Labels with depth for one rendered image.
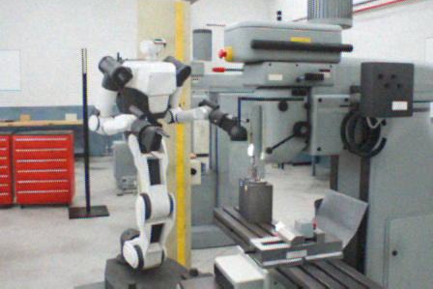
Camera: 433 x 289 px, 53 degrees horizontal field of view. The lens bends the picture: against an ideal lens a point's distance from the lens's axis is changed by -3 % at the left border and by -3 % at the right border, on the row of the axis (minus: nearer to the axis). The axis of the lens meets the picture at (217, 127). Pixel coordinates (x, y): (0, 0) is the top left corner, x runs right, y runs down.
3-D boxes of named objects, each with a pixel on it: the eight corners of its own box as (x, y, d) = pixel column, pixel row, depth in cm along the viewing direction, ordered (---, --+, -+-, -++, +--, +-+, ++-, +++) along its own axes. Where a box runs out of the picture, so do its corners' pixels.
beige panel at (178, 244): (138, 299, 339) (133, -7, 318) (130, 278, 377) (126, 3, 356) (203, 290, 356) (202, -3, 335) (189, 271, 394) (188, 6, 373)
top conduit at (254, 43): (253, 47, 168) (253, 39, 167) (248, 48, 172) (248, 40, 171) (353, 52, 182) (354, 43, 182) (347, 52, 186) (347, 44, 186)
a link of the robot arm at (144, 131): (144, 154, 195) (129, 141, 203) (161, 154, 202) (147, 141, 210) (152, 129, 191) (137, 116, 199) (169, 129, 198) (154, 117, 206)
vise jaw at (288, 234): (290, 246, 166) (290, 236, 165) (276, 236, 178) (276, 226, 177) (304, 245, 167) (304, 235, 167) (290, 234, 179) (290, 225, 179)
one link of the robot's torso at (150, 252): (126, 259, 254) (134, 190, 235) (158, 253, 264) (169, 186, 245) (134, 278, 242) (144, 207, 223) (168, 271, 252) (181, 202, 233)
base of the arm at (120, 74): (92, 72, 223) (102, 52, 221) (111, 79, 233) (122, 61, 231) (106, 84, 213) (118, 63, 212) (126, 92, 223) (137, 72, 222)
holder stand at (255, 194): (248, 223, 218) (249, 183, 216) (238, 211, 239) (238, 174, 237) (273, 221, 220) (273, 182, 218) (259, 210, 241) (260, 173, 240)
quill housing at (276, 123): (269, 165, 181) (270, 86, 178) (248, 158, 200) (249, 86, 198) (309, 162, 187) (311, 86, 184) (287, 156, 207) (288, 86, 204)
